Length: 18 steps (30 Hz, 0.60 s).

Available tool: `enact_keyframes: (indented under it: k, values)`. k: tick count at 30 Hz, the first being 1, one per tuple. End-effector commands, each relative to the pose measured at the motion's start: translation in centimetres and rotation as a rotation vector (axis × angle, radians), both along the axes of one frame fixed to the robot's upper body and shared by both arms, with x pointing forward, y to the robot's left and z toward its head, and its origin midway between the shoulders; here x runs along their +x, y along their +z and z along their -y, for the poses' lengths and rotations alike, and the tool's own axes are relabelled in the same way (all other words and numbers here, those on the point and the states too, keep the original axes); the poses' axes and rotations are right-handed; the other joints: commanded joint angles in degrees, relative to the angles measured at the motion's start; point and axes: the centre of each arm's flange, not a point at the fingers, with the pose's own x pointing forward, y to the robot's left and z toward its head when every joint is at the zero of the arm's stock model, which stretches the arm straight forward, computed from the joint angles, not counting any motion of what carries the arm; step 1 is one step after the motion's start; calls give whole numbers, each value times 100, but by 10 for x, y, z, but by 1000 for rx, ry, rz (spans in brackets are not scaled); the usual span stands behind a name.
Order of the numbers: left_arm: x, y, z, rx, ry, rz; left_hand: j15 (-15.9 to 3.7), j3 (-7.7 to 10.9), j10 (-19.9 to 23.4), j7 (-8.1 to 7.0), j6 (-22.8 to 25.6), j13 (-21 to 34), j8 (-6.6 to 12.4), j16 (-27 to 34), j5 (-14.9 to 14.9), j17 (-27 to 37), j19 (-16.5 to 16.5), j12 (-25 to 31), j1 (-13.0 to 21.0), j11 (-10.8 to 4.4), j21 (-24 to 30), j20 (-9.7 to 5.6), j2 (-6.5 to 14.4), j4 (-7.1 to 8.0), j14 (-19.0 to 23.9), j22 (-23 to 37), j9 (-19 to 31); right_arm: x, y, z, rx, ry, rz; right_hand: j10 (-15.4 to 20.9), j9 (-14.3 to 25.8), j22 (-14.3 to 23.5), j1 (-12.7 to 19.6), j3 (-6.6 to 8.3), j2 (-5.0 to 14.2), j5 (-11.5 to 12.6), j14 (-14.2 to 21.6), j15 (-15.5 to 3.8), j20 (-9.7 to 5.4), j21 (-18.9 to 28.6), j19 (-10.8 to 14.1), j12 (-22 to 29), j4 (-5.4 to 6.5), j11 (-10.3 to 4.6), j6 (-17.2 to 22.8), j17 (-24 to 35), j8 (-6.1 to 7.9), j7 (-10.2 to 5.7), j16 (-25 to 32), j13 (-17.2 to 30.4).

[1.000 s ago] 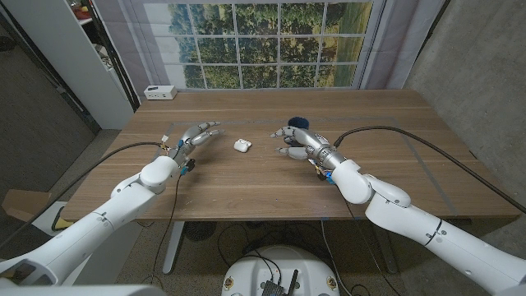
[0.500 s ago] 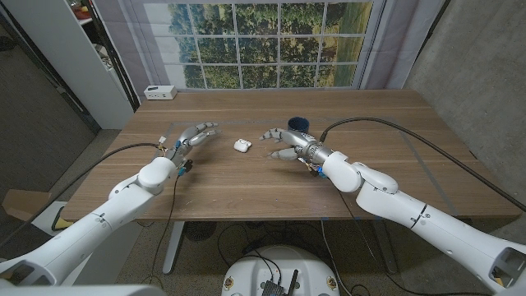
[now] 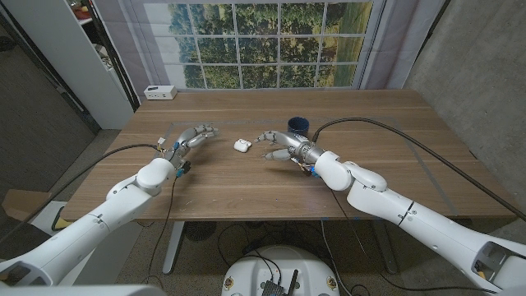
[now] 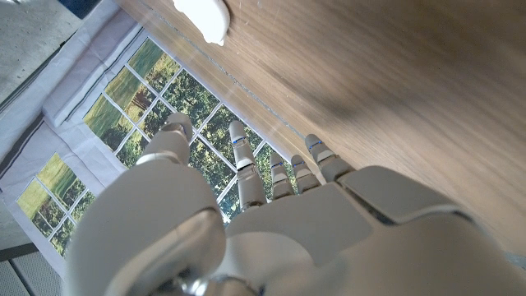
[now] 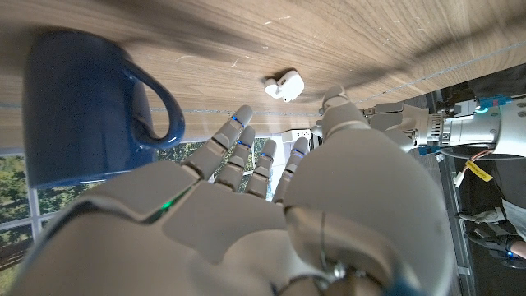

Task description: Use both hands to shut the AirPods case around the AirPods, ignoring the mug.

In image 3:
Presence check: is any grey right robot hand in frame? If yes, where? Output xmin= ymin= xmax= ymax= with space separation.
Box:
xmin=253 ymin=130 xmax=310 ymax=162

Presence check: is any dark blue mug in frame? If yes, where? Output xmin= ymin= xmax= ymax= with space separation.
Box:
xmin=287 ymin=116 xmax=310 ymax=138

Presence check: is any printed window backdrop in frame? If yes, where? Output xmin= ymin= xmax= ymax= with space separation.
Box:
xmin=92 ymin=0 xmax=447 ymax=91

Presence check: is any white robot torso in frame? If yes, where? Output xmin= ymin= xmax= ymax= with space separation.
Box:
xmin=221 ymin=245 xmax=341 ymax=296

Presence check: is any white power strip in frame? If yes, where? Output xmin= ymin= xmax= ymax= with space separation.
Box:
xmin=143 ymin=85 xmax=178 ymax=101

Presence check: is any black device on torso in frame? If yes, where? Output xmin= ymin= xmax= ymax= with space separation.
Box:
xmin=261 ymin=269 xmax=300 ymax=296

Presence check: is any black backdrop stand pole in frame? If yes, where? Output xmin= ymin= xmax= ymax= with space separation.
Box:
xmin=85 ymin=0 xmax=141 ymax=112

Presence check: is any white cabinet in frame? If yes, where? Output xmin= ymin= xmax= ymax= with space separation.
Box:
xmin=0 ymin=0 xmax=136 ymax=131

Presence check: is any brown cardboard box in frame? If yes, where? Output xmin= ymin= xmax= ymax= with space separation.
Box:
xmin=2 ymin=188 xmax=53 ymax=223

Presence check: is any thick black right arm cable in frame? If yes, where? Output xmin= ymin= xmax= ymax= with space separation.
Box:
xmin=311 ymin=117 xmax=526 ymax=223

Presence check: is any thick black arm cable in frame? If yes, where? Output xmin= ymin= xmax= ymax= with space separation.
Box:
xmin=311 ymin=117 xmax=526 ymax=223
xmin=0 ymin=143 xmax=161 ymax=244

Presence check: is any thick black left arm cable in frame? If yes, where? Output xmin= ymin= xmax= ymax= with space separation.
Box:
xmin=0 ymin=143 xmax=161 ymax=244

